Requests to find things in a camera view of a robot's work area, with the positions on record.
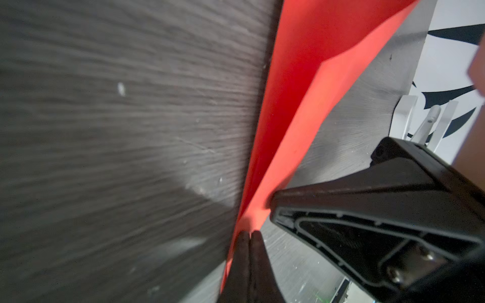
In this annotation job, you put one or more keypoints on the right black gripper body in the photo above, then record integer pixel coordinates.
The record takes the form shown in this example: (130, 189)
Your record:
(435, 170)

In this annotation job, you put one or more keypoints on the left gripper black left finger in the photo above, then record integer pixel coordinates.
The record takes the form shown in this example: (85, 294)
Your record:
(238, 279)

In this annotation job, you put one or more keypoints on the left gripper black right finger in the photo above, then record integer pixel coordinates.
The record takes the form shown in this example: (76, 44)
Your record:
(264, 287)

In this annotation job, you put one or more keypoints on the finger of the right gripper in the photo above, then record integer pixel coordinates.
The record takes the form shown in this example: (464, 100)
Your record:
(399, 232)

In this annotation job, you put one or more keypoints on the red square paper sheet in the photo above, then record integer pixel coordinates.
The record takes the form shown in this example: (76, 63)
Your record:
(321, 49)

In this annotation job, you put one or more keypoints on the white rectangular box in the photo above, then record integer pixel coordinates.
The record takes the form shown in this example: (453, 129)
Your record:
(422, 127)

